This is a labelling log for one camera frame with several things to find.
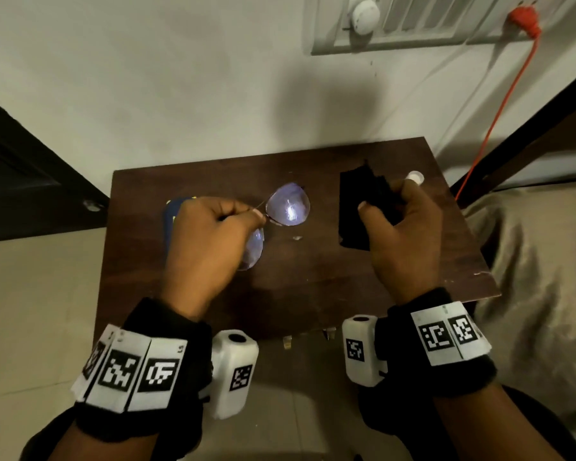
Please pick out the person's left hand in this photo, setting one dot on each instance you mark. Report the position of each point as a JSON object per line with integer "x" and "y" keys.
{"x": 199, "y": 254}

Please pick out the person's right hand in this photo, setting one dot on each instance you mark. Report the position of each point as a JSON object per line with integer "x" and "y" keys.
{"x": 408, "y": 249}

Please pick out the person's left thumb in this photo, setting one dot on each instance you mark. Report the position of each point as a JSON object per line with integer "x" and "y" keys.
{"x": 245, "y": 217}

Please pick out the person's right thumb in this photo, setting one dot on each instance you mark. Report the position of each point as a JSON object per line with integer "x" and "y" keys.
{"x": 372, "y": 215}

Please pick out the black cleaning cloth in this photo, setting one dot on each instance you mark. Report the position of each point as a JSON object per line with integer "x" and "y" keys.
{"x": 360, "y": 196}

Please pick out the thin metal frame eyeglasses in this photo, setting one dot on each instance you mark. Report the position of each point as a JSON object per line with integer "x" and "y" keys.
{"x": 290, "y": 204}

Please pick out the person's right forearm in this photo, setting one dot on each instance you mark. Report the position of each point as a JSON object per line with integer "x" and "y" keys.
{"x": 485, "y": 427}

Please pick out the person's left forearm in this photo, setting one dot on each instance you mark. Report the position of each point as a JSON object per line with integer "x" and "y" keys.
{"x": 96, "y": 446}

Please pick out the small white bottle cap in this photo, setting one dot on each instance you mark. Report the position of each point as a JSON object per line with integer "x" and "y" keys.
{"x": 415, "y": 178}

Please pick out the blue eyeglasses case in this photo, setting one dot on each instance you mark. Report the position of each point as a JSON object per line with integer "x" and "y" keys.
{"x": 169, "y": 220}

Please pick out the black left wristband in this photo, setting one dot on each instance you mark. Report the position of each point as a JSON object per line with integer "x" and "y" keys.
{"x": 173, "y": 321}

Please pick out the black wristband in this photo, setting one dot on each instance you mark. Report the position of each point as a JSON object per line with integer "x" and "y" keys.
{"x": 173, "y": 321}
{"x": 461, "y": 379}

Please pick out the white right marker tag strip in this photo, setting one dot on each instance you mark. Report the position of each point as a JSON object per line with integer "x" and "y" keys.
{"x": 449, "y": 333}

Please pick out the white marker tag strip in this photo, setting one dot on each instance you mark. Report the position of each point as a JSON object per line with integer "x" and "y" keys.
{"x": 449, "y": 333}
{"x": 125, "y": 372}

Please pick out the beige blanket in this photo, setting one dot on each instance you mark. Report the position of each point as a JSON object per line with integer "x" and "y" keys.
{"x": 542, "y": 283}

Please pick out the black right wristband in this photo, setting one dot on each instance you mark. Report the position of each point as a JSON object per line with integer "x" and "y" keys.
{"x": 461, "y": 379}

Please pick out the white left marker tag strip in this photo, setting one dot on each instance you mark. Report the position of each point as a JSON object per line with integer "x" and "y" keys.
{"x": 125, "y": 372}

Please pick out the white round plug adapter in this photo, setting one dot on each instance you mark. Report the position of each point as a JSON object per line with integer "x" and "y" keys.
{"x": 364, "y": 14}

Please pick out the orange plug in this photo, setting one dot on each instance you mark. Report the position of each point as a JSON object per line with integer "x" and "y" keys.
{"x": 524, "y": 21}

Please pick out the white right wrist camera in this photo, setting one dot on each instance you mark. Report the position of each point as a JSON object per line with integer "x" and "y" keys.
{"x": 360, "y": 350}

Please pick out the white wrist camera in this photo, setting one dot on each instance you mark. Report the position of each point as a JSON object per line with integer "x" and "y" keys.
{"x": 360, "y": 350}
{"x": 233, "y": 374}

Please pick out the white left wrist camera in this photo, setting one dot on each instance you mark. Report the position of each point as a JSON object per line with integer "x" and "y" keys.
{"x": 233, "y": 374}

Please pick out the dark wooden bed frame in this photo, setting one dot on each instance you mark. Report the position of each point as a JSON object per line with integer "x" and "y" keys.
{"x": 542, "y": 139}

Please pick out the white wall switchboard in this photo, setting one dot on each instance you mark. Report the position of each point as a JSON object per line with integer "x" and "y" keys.
{"x": 422, "y": 23}

